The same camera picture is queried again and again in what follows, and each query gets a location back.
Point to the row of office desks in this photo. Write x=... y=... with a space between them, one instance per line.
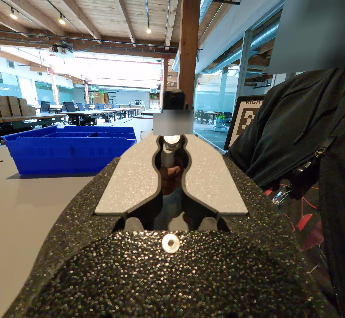
x=83 y=112

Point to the ceiling heater unit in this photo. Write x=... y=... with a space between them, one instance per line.
x=60 y=49

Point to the framed black white marker board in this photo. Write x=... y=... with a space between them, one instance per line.
x=242 y=124

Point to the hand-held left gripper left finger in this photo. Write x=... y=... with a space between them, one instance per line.
x=132 y=178

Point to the black key fob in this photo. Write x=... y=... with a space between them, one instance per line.
x=302 y=171

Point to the green potted plant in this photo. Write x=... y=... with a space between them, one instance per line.
x=222 y=118

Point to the thick wooden post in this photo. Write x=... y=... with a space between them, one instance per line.
x=190 y=40

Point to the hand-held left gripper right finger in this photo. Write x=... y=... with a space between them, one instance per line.
x=213 y=180

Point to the metal carabiner clip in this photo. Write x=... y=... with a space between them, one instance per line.
x=280 y=195

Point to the person's right hand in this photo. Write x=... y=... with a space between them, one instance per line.
x=170 y=179

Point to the row of office chairs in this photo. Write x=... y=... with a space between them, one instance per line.
x=69 y=106

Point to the black shirt red print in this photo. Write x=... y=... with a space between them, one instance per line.
x=304 y=221

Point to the blue plastic bin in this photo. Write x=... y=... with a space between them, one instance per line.
x=67 y=153

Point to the stack of cardboard boxes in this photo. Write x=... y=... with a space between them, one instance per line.
x=13 y=106

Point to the thin wooden post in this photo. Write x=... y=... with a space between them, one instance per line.
x=165 y=81

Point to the silver hex bolt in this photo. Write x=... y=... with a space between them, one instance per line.
x=172 y=141

